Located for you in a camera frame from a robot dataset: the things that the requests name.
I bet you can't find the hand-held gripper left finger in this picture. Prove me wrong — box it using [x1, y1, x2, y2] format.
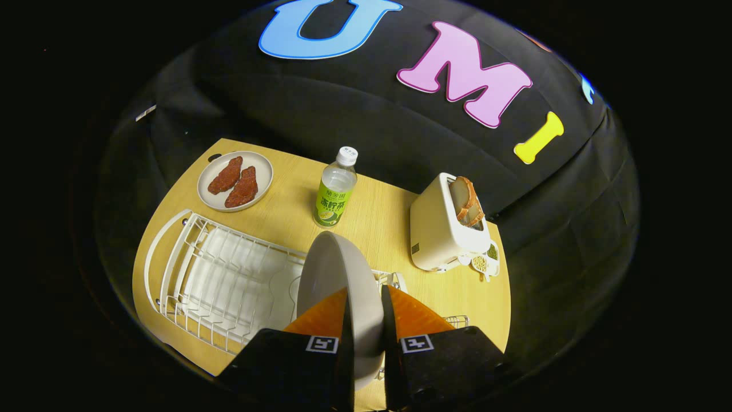
[217, 286, 355, 412]

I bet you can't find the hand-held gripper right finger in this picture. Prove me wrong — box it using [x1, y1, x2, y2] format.
[380, 284, 507, 412]

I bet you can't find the grey round plate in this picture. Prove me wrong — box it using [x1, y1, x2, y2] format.
[296, 231, 385, 391]

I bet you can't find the white wire dish rack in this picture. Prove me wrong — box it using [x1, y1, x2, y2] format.
[143, 209, 408, 356]

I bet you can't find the white divided dish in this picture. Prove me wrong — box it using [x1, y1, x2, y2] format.
[457, 243, 501, 282]

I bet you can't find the small beige meat plate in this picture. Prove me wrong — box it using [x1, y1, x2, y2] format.
[197, 150, 274, 213]

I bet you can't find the white toaster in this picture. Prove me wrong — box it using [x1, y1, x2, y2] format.
[409, 172, 492, 272]

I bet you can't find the toasted bread slice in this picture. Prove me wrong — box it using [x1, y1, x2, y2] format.
[448, 176, 478, 221]
[457, 195, 487, 228]

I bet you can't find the green label tea bottle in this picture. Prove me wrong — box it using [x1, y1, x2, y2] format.
[313, 146, 359, 228]

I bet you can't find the brown meat piece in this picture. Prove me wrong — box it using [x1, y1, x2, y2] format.
[224, 166, 259, 209]
[207, 156, 244, 196]

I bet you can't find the black backdrop cloth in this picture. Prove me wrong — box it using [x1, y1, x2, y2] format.
[94, 0, 640, 367]

